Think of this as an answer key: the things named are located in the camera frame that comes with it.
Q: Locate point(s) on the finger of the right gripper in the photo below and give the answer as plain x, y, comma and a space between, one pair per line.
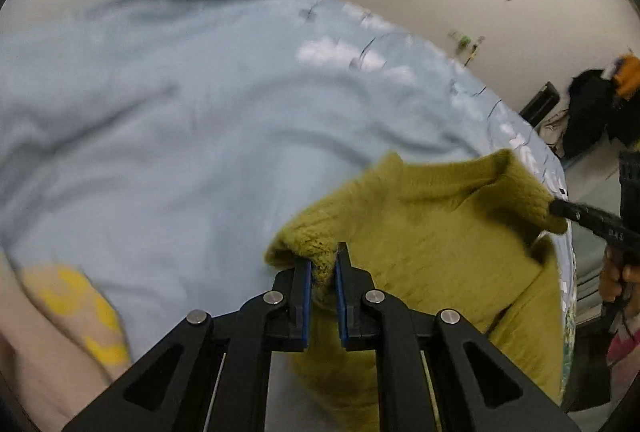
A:
619, 233

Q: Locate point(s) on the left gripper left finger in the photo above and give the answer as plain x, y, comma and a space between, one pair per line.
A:
209, 373

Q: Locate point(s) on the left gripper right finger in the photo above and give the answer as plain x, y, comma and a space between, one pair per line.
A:
436, 372

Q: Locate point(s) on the olive green knit sweater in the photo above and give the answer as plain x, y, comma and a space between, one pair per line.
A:
473, 236

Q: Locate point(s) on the beige sweater with yellow pattern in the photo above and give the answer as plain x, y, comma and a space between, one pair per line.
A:
62, 343

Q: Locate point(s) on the black clothes pile on floor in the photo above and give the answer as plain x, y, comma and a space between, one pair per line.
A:
596, 111

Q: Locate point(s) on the person's right hand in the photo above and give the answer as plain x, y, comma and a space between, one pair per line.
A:
615, 276

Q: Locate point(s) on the orange yellow garment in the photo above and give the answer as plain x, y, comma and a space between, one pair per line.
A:
627, 76

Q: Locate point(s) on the light blue floral duvet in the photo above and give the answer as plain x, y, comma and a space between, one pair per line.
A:
158, 146

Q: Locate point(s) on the black box by wall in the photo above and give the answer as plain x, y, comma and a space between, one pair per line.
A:
537, 109

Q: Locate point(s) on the white wall socket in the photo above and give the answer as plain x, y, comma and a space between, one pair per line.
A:
467, 47

